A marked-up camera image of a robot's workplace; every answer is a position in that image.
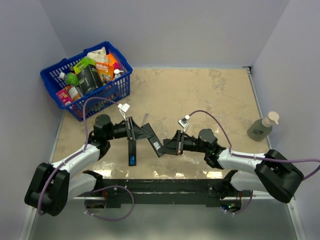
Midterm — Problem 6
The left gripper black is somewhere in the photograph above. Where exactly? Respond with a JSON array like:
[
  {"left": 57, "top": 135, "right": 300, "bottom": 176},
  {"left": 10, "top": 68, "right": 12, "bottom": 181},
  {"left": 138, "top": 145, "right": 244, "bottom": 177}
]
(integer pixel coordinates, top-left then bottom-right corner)
[{"left": 105, "top": 116, "right": 152, "bottom": 142}]

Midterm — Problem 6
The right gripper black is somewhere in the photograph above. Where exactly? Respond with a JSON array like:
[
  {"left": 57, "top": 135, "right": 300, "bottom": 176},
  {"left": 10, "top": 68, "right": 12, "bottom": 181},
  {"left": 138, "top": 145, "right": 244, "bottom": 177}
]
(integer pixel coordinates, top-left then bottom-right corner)
[{"left": 158, "top": 130, "right": 209, "bottom": 156}]

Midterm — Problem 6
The black remote control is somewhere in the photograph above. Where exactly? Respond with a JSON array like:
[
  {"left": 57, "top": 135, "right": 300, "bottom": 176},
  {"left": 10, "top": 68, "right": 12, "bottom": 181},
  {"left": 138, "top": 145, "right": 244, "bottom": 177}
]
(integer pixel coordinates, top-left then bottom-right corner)
[
  {"left": 128, "top": 140, "right": 137, "bottom": 162},
  {"left": 142, "top": 123, "right": 164, "bottom": 158}
]

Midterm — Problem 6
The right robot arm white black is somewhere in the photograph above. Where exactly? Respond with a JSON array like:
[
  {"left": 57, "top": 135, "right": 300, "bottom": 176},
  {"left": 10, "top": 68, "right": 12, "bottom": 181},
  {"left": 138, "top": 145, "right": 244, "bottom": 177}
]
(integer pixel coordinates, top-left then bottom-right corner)
[{"left": 158, "top": 128, "right": 304, "bottom": 203}]

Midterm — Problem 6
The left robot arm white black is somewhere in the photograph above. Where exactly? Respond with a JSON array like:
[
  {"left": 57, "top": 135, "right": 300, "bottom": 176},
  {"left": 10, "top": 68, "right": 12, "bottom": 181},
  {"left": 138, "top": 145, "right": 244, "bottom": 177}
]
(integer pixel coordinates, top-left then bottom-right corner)
[{"left": 24, "top": 114, "right": 154, "bottom": 216}]

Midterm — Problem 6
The white pump bottle in basket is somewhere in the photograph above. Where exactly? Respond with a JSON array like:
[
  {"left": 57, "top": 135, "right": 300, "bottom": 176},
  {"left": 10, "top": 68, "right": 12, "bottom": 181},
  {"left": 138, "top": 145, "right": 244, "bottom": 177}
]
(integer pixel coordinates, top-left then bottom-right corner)
[{"left": 113, "top": 69, "right": 124, "bottom": 80}]

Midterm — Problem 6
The orange Gillette razor pack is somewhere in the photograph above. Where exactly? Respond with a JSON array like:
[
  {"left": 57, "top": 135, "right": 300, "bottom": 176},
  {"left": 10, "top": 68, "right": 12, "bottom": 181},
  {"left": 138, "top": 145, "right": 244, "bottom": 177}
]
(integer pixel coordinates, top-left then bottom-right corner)
[{"left": 95, "top": 62, "right": 115, "bottom": 85}]

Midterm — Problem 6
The blue plastic shopping basket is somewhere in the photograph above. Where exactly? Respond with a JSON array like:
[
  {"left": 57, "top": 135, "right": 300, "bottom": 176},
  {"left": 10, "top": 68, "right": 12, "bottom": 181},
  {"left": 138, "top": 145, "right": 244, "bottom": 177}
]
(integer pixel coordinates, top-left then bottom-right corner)
[{"left": 40, "top": 41, "right": 133, "bottom": 122}]

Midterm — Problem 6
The green black razor box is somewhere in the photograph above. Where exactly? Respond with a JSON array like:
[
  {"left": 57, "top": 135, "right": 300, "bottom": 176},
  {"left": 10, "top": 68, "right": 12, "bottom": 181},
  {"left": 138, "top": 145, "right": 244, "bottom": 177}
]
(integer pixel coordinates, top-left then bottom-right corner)
[{"left": 74, "top": 57, "right": 103, "bottom": 95}]

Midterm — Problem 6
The orange pill bottle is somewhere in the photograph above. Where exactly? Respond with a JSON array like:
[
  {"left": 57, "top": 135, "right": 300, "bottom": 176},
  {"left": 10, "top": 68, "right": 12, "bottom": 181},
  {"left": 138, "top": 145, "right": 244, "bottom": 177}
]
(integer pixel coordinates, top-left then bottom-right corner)
[{"left": 68, "top": 86, "right": 81, "bottom": 102}]

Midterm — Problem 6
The pink box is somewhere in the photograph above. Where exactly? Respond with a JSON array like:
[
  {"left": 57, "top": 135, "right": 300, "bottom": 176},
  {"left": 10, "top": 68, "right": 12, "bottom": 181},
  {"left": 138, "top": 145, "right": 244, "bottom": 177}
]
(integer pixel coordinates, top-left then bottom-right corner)
[{"left": 56, "top": 88, "right": 73, "bottom": 106}]

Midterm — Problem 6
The crumpled beige paper bag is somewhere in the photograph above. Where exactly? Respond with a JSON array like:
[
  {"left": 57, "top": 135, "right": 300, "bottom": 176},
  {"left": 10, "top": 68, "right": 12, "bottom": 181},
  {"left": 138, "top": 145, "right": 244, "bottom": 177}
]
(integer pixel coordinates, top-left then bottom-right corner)
[{"left": 86, "top": 47, "right": 109, "bottom": 63}]

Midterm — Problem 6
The green bottle white cap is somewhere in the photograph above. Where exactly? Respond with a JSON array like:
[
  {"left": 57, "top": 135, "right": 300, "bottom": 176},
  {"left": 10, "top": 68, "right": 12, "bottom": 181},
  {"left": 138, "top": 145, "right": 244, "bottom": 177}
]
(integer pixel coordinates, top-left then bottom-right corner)
[{"left": 59, "top": 72, "right": 79, "bottom": 86}]

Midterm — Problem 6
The green liquid soap pump bottle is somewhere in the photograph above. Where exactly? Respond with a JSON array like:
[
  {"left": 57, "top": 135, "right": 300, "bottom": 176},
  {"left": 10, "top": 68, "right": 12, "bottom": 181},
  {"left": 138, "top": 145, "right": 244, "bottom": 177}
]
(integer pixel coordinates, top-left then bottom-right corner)
[{"left": 247, "top": 111, "right": 280, "bottom": 142}]

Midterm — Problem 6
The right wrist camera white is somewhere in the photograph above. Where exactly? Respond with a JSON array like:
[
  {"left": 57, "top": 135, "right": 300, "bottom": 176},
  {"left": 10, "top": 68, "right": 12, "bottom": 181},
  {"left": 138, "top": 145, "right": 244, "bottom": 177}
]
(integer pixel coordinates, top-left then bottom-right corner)
[{"left": 177, "top": 115, "right": 190, "bottom": 133}]

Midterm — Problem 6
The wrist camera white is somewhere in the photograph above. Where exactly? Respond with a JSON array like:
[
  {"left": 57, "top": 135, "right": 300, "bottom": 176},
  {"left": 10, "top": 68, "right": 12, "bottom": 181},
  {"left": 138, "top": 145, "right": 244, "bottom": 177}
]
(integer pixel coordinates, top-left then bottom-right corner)
[
  {"left": 177, "top": 115, "right": 190, "bottom": 133},
  {"left": 117, "top": 103, "right": 130, "bottom": 120}
]

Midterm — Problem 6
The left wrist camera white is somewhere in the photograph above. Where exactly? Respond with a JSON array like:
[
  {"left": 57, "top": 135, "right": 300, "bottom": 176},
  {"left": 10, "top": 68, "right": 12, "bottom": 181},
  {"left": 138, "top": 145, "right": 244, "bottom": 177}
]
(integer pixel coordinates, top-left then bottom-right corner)
[{"left": 117, "top": 103, "right": 130, "bottom": 120}]

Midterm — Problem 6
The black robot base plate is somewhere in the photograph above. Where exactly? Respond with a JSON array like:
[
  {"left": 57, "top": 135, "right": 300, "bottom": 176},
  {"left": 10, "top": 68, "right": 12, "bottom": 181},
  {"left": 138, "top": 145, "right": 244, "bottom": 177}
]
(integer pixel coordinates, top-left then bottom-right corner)
[{"left": 94, "top": 177, "right": 237, "bottom": 208}]

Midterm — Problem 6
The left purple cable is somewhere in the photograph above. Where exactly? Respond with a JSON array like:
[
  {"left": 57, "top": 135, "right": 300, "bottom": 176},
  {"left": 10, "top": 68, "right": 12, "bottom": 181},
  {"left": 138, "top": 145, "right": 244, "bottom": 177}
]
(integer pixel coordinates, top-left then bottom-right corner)
[{"left": 37, "top": 97, "right": 120, "bottom": 216}]

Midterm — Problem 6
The purple cable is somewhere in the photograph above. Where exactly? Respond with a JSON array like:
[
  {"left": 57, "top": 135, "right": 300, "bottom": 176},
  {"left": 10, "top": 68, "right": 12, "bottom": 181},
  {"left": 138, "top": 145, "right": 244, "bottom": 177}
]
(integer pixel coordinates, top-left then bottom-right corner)
[
  {"left": 188, "top": 110, "right": 320, "bottom": 181},
  {"left": 37, "top": 97, "right": 120, "bottom": 216}
]

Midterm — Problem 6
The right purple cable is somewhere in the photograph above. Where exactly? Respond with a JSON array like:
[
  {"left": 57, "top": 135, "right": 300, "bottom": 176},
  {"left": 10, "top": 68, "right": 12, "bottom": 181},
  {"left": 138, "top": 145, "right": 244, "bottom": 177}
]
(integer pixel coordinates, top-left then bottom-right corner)
[{"left": 188, "top": 110, "right": 320, "bottom": 181}]

